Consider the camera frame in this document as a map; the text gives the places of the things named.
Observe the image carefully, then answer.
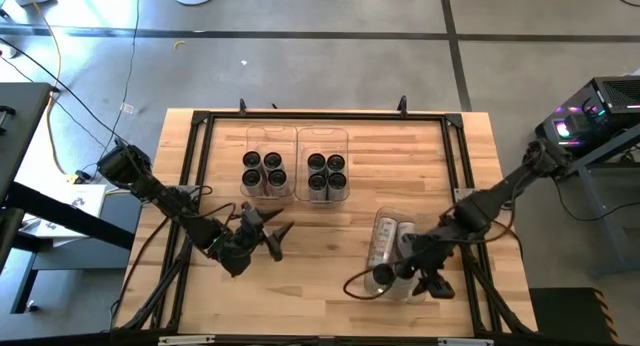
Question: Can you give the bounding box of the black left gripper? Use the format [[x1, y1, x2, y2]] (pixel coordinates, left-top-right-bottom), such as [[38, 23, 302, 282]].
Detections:
[[213, 201, 296, 278]]

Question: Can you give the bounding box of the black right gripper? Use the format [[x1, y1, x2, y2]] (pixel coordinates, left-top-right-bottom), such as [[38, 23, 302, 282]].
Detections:
[[396, 224, 457, 300]]

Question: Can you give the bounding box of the clear plastic bin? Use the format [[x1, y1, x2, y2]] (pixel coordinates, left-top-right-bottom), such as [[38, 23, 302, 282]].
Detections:
[[363, 204, 429, 304], [239, 124, 299, 201], [294, 126, 351, 204]]

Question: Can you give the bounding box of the black box with hazard stripes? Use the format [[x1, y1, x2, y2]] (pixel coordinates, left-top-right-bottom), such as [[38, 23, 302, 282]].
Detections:
[[528, 287, 621, 345]]

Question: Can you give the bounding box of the white paper sheet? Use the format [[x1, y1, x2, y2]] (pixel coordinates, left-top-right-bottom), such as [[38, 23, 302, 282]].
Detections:
[[22, 183, 109, 240]]

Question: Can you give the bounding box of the grey metal computer stand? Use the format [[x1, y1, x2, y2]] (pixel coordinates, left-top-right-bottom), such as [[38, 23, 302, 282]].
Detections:
[[557, 130, 640, 280]]

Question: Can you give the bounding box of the black computer with coloured lights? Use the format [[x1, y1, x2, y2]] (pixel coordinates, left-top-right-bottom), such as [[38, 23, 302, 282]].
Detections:
[[534, 75, 640, 155]]

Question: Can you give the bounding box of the dark grey desk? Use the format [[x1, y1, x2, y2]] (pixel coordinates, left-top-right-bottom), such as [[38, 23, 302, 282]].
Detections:
[[0, 81, 136, 315]]

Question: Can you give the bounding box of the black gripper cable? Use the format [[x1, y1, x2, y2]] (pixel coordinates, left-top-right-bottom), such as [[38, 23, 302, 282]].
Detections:
[[188, 184, 241, 227], [342, 258, 401, 301]]

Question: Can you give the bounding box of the black floor cable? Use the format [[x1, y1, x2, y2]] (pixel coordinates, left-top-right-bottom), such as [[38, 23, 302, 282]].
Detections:
[[0, 35, 131, 152], [92, 0, 142, 175]]

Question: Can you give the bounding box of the yellow floor cable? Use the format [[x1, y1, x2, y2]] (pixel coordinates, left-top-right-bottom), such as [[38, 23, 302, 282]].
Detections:
[[19, 0, 81, 180]]

